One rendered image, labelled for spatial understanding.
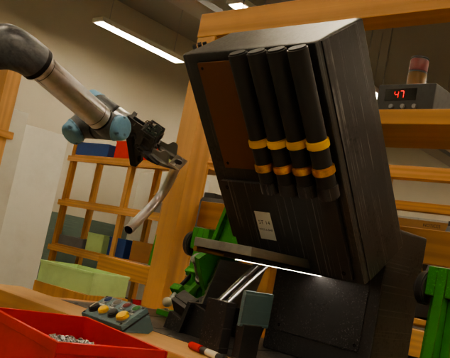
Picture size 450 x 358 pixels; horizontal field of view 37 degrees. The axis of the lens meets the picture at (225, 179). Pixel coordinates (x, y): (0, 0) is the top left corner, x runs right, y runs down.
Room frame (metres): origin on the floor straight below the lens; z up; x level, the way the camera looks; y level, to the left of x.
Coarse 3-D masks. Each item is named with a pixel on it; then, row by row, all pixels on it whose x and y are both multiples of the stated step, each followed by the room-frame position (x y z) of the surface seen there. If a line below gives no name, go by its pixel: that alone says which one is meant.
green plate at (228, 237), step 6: (222, 216) 1.61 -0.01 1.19; (222, 222) 1.61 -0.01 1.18; (228, 222) 1.61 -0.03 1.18; (216, 228) 1.62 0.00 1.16; (222, 228) 1.62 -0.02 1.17; (228, 228) 1.61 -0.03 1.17; (216, 234) 1.62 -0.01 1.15; (222, 234) 1.62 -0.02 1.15; (228, 234) 1.61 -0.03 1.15; (216, 240) 1.62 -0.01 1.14; (222, 240) 1.62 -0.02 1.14; (228, 240) 1.60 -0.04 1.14; (234, 240) 1.59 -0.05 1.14; (216, 258) 1.65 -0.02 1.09; (222, 258) 1.66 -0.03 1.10; (228, 258) 1.68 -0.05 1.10
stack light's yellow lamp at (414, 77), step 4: (408, 72) 1.76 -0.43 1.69; (412, 72) 1.75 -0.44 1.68; (416, 72) 1.74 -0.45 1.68; (420, 72) 1.74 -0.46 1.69; (424, 72) 1.75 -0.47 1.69; (408, 76) 1.76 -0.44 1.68; (412, 76) 1.75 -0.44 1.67; (416, 76) 1.74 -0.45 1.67; (420, 76) 1.74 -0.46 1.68; (424, 76) 1.74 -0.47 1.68; (408, 80) 1.76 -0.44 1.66; (412, 80) 1.74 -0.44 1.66; (416, 80) 1.74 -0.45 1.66; (420, 80) 1.74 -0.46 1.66; (424, 80) 1.75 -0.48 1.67
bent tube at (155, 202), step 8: (176, 160) 2.07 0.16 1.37; (184, 160) 2.07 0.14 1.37; (176, 168) 2.04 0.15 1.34; (168, 176) 2.09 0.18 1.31; (176, 176) 2.09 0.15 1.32; (168, 184) 2.11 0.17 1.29; (160, 192) 2.12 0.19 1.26; (152, 200) 2.10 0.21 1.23; (160, 200) 2.12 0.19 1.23; (144, 208) 2.07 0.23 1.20; (152, 208) 2.08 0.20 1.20; (136, 216) 2.03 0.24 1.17; (144, 216) 2.04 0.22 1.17; (128, 224) 1.99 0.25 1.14; (136, 224) 2.00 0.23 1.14; (128, 232) 2.01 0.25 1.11
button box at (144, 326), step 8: (104, 304) 1.57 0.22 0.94; (112, 304) 1.56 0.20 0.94; (120, 304) 1.55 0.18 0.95; (88, 312) 1.55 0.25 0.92; (96, 312) 1.54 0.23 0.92; (128, 312) 1.51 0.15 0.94; (136, 312) 1.50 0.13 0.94; (144, 312) 1.50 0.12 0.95; (104, 320) 1.50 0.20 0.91; (112, 320) 1.49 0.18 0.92; (120, 320) 1.47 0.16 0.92; (128, 320) 1.47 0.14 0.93; (136, 320) 1.49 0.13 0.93; (144, 320) 1.50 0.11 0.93; (120, 328) 1.46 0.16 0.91; (128, 328) 1.48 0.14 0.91; (136, 328) 1.49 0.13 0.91; (144, 328) 1.51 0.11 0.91; (152, 328) 1.52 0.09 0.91
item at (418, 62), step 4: (412, 56) 1.76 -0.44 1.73; (416, 56) 1.75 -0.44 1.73; (420, 56) 1.74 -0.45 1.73; (424, 56) 1.74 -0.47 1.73; (412, 60) 1.75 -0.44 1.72; (416, 60) 1.74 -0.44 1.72; (420, 60) 1.74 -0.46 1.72; (424, 60) 1.74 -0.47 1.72; (428, 60) 1.76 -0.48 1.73; (412, 64) 1.75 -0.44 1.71; (416, 64) 1.74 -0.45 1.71; (420, 64) 1.74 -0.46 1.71; (424, 64) 1.74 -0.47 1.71; (428, 64) 1.75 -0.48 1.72; (412, 68) 1.75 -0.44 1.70; (416, 68) 1.74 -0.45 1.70; (420, 68) 1.74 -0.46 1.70; (424, 68) 1.74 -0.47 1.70
